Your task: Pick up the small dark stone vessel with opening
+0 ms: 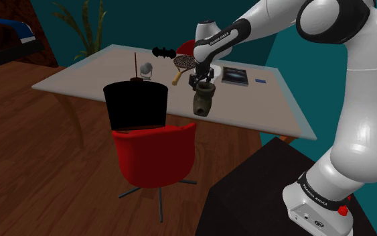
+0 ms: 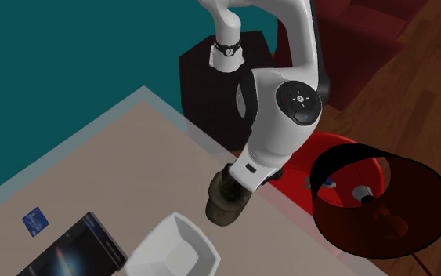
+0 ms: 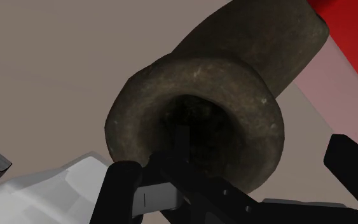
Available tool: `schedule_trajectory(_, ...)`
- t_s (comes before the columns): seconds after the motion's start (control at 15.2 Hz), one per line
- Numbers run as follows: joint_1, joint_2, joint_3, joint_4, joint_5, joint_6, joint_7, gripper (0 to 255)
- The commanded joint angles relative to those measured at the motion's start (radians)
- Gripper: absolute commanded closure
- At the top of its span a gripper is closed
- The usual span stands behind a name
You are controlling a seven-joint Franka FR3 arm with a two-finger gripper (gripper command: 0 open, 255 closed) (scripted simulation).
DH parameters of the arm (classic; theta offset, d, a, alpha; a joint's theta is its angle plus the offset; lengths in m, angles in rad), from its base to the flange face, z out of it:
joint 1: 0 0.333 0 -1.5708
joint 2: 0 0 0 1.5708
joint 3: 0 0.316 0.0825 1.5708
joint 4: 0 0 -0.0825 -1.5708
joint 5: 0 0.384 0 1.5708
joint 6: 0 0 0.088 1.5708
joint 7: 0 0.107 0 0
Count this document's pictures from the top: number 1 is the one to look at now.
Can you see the black cylinder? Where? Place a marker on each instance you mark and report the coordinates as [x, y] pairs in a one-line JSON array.
[[136, 104]]

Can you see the black bat figure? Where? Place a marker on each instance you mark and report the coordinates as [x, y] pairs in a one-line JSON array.
[[164, 53]]

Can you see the dark olive vase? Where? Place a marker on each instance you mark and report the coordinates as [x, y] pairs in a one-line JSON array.
[[202, 101]]

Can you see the white plate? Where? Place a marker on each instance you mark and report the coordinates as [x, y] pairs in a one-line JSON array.
[[217, 70]]

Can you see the dark robot stand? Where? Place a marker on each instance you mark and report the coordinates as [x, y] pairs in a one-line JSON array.
[[250, 196]]

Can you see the dark book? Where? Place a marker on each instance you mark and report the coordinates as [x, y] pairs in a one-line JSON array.
[[235, 75]]

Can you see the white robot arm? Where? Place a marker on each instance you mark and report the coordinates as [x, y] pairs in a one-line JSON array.
[[364, 108]]

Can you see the brown stick on round base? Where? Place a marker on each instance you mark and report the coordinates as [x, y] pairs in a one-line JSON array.
[[136, 65]]

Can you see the grey ball on stand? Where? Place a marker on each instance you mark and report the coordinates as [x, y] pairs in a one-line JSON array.
[[146, 68]]

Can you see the grey desk with wooden legs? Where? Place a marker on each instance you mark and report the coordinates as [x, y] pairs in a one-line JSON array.
[[109, 72]]

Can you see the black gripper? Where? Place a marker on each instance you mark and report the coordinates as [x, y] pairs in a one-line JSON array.
[[203, 71]]

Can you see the small blue card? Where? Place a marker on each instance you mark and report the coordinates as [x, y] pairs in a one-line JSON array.
[[260, 80]]

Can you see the green potted plant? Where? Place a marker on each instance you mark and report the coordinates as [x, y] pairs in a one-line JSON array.
[[90, 29]]

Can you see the red swivel chair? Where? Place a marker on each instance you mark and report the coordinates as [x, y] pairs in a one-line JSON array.
[[155, 153]]

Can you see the red round bowl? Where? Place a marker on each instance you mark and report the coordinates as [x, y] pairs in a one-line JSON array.
[[185, 48]]

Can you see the dark wooden bed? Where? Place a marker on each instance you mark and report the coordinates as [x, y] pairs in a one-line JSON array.
[[8, 39]]

